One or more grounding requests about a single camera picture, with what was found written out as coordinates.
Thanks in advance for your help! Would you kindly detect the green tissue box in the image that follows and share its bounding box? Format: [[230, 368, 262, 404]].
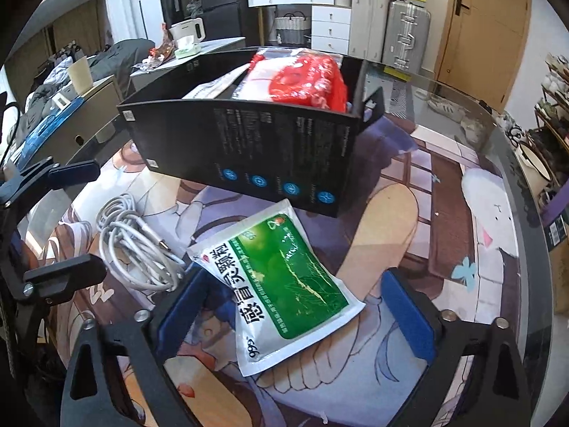
[[175, 38, 201, 58]]

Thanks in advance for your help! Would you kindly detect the printed table mat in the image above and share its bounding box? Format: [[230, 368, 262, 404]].
[[18, 111, 534, 427]]

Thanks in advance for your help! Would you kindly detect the white cable coil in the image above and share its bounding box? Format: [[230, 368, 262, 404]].
[[95, 193, 187, 294]]

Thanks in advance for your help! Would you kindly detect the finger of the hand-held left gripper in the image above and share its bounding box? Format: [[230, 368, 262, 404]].
[[0, 157, 101, 207], [9, 253, 108, 310]]

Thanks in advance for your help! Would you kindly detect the white electric kettle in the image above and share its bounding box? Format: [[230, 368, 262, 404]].
[[171, 18, 207, 45]]

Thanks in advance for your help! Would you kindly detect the white suitcase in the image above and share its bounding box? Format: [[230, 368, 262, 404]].
[[349, 0, 389, 60]]

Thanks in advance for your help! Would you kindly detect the white curtain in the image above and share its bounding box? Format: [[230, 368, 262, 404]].
[[104, 0, 147, 49]]

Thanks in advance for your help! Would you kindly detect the brown cardboard box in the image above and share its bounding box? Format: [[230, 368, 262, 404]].
[[549, 240, 569, 312]]

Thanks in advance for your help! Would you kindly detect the red snack wrapper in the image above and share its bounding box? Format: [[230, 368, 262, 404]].
[[133, 31, 179, 72]]

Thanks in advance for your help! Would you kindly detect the purple box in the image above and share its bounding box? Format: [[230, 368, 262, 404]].
[[544, 200, 569, 250]]

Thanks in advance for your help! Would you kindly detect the green and white medicine packet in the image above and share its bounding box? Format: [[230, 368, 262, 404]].
[[187, 200, 366, 376]]

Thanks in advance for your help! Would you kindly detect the silver suitcase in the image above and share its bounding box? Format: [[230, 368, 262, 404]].
[[382, 0, 434, 72]]

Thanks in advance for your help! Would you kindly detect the wooden door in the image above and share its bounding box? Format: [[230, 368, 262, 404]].
[[433, 0, 532, 112]]

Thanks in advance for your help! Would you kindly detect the cream cup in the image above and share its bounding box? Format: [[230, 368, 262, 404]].
[[67, 56, 94, 96]]

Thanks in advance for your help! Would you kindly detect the grey coffee table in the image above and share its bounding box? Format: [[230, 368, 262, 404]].
[[129, 37, 247, 94]]

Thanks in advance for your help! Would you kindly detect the woven laundry basket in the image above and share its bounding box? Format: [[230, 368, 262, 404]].
[[273, 13, 309, 45]]

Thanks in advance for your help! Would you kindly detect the white nightstand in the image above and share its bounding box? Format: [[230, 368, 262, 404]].
[[27, 75, 125, 165]]

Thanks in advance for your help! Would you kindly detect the dark grey duvet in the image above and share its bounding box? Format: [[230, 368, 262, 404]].
[[27, 38, 156, 112]]

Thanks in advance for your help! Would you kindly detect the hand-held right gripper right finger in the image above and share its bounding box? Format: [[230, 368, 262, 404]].
[[380, 269, 532, 427]]

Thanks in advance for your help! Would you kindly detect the red and white plastic packet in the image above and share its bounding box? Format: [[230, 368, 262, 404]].
[[231, 51, 347, 112]]

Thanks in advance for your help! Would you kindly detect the white bucket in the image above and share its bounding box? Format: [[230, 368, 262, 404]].
[[516, 142, 552, 185]]

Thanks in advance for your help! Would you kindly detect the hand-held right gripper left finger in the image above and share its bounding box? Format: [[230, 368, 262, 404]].
[[60, 264, 214, 427]]

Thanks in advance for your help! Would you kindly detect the wooden shoe rack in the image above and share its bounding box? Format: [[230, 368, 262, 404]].
[[533, 53, 569, 179]]

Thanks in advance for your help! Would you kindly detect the black refrigerator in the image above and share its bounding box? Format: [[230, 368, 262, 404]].
[[198, 0, 250, 41]]

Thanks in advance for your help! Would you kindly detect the white drawer unit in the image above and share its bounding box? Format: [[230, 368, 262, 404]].
[[311, 4, 352, 54]]

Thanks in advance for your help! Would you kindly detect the blue plastic bag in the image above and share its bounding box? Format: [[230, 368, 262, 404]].
[[20, 109, 72, 156]]

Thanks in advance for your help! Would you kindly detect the black cardboard box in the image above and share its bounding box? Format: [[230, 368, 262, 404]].
[[116, 47, 385, 218]]

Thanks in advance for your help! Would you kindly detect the patterned rug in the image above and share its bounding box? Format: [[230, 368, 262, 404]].
[[365, 60, 427, 116]]

